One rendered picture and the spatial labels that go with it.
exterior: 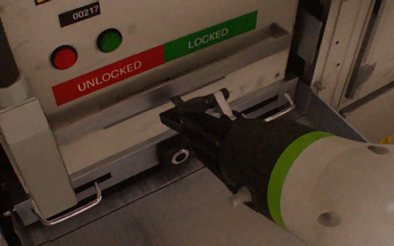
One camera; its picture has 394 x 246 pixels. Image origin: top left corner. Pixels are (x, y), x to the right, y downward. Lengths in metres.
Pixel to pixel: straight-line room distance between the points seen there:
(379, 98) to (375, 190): 0.77
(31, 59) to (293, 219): 0.35
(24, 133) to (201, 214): 0.37
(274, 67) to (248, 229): 0.28
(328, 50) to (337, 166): 0.50
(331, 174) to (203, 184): 0.46
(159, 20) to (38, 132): 0.23
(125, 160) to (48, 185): 0.22
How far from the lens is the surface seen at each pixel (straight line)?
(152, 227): 0.72
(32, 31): 0.52
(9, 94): 0.44
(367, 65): 0.90
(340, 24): 0.78
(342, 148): 0.34
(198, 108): 0.50
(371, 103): 1.04
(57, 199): 0.55
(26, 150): 0.47
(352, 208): 0.30
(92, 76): 0.59
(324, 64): 0.83
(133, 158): 0.72
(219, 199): 0.75
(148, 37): 0.59
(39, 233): 0.75
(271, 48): 0.69
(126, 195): 0.76
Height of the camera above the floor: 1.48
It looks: 48 degrees down
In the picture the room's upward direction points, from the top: straight up
